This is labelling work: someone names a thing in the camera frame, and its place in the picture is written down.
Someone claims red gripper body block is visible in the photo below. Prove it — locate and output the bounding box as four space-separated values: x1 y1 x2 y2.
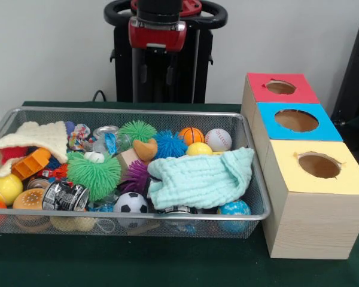
128 22 187 54

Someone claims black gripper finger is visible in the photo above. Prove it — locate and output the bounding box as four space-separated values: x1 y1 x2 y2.
166 51 174 86
140 51 148 84

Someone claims multicoloured rope toy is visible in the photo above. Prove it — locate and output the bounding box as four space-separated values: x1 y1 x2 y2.
66 121 92 151

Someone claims shallow mesh bin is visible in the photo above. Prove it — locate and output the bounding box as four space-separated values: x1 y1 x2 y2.
0 106 272 239

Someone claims wooden box with three holes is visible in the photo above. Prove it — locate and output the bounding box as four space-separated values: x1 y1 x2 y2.
241 72 359 259

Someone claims small green spiky ball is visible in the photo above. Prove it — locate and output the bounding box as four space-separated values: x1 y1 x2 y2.
117 120 158 147

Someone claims orange basketball toy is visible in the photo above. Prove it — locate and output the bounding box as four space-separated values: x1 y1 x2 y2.
178 126 205 146

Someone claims blue spiky ball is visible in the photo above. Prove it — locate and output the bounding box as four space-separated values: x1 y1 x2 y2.
153 130 188 161

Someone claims smooth yellow ball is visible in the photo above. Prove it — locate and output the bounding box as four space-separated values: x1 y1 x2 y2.
185 142 214 157

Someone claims white baseball toy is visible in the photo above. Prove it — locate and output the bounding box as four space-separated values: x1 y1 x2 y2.
204 128 233 152

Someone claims mint green cloth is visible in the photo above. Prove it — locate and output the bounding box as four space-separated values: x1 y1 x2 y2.
147 146 255 210

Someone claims large green spiky eyed ball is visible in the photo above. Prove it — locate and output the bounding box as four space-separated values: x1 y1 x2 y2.
66 150 122 203

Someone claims cream knitted cloth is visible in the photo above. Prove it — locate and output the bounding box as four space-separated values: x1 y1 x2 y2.
0 120 69 183

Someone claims black and white soccer ball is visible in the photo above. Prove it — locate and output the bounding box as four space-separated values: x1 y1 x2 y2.
112 191 149 230

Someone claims black monitor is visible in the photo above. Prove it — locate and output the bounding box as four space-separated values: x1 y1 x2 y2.
330 20 359 132

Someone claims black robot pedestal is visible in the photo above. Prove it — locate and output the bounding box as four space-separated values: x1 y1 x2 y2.
104 0 228 104

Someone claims black cable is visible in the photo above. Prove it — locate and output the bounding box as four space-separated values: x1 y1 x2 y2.
92 89 108 102

